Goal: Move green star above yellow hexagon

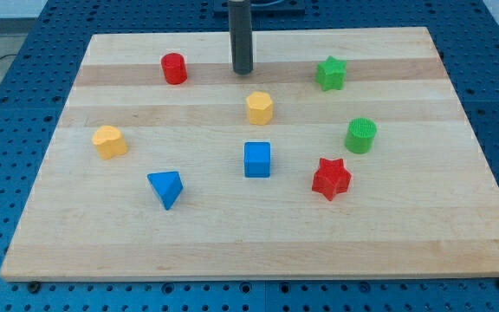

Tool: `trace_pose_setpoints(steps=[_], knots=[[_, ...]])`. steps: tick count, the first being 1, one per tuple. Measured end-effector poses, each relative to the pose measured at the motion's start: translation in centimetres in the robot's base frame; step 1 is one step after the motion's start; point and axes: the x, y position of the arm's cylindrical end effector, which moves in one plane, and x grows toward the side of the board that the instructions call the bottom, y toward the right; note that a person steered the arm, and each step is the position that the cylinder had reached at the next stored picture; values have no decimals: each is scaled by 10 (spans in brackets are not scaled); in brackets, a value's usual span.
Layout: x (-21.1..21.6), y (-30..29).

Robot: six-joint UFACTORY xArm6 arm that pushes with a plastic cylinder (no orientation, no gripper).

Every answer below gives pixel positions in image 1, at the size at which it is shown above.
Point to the yellow hexagon block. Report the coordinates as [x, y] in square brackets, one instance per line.
[259, 108]

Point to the red star block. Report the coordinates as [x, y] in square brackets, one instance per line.
[331, 178]

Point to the green star block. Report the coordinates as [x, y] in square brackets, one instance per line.
[331, 74]

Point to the blue cube block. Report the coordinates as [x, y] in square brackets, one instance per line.
[257, 159]

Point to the blue triangle block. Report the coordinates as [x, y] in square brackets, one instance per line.
[167, 186]

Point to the light wooden board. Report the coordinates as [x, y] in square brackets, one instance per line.
[422, 203]

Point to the green cylinder block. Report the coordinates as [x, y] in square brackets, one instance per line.
[360, 135]

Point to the red cylinder block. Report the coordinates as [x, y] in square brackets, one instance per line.
[174, 69]

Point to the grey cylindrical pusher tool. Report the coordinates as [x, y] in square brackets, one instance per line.
[240, 28]

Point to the yellow heart block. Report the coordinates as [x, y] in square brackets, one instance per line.
[109, 142]

